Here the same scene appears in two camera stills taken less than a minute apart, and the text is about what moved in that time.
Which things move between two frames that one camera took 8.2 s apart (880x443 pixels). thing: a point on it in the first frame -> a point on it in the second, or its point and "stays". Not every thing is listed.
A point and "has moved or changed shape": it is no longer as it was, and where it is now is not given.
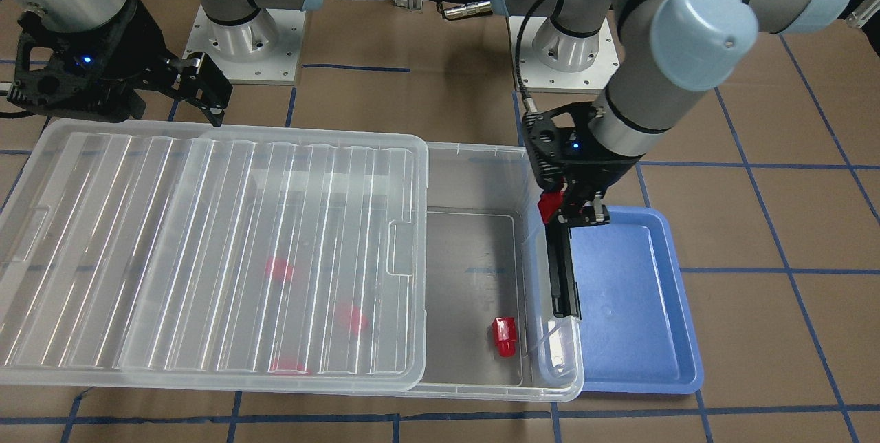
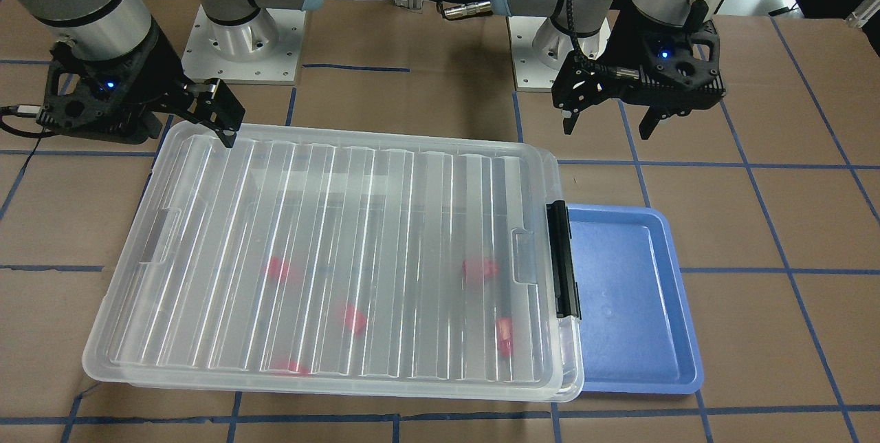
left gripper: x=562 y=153 -> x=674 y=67
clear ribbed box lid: x=174 y=253 has moved or changed shape
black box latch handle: x=562 y=271 stays
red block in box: x=280 y=265 stays
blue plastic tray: x=637 y=334 stays
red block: x=549 y=202 -> x=476 y=269
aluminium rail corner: x=870 y=7 stays
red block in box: x=352 y=315 stays
